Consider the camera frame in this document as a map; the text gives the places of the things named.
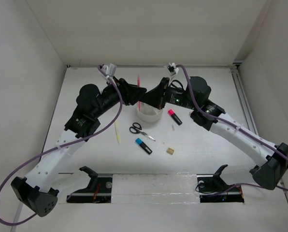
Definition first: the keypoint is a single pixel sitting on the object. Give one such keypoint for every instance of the pink cap black marker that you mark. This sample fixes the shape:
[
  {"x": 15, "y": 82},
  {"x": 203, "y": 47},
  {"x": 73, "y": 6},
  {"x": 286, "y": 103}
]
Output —
[{"x": 174, "y": 117}]

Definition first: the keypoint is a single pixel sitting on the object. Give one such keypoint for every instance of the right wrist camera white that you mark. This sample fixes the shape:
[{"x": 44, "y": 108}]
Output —
[{"x": 172, "y": 68}]

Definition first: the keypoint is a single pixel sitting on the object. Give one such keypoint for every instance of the aluminium rail right edge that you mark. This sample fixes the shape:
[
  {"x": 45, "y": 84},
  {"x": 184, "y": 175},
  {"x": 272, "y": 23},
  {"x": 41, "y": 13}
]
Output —
[{"x": 250, "y": 123}]

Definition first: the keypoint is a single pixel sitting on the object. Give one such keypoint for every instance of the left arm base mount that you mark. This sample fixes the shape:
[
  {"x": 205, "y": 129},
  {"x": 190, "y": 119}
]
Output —
[{"x": 97, "y": 188}]

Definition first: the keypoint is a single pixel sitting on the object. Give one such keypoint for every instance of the tan eraser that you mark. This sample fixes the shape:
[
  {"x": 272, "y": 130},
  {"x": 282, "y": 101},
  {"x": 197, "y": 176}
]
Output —
[{"x": 170, "y": 151}]

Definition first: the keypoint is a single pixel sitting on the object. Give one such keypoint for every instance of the yellow highlighter pen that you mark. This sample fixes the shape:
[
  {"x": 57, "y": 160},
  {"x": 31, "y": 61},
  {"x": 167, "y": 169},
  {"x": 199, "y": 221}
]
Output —
[{"x": 117, "y": 132}]

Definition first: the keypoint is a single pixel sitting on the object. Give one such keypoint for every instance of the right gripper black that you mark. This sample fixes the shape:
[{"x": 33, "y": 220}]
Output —
[{"x": 155, "y": 97}]

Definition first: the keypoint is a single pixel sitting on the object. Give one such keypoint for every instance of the black handled scissors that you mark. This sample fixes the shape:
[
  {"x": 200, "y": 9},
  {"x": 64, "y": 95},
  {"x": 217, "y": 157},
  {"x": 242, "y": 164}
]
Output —
[{"x": 136, "y": 128}]

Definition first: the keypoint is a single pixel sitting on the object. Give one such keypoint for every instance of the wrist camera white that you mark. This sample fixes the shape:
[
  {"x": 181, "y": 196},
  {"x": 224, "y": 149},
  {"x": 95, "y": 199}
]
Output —
[
  {"x": 107, "y": 69},
  {"x": 172, "y": 68}
]

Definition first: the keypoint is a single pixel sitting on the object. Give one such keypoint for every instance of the blue cap black marker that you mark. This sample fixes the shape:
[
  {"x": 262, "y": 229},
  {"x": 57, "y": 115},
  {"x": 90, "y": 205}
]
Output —
[{"x": 143, "y": 146}]

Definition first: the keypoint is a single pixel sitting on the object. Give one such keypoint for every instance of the white round divided organizer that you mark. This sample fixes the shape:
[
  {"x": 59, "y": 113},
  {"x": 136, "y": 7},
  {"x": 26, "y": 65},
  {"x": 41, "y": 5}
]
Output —
[{"x": 148, "y": 113}]

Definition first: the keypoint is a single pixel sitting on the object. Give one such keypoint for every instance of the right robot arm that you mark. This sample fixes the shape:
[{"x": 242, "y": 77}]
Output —
[{"x": 271, "y": 160}]

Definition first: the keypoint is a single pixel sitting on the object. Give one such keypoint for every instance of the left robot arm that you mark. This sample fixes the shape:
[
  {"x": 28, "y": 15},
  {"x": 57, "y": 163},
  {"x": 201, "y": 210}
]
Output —
[{"x": 35, "y": 189}]

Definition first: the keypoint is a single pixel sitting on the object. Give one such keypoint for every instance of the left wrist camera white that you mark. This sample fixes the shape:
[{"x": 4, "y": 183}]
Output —
[{"x": 107, "y": 69}]

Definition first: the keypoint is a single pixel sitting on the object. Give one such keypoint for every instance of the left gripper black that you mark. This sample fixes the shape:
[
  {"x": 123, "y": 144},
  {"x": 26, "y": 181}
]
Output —
[{"x": 130, "y": 93}]

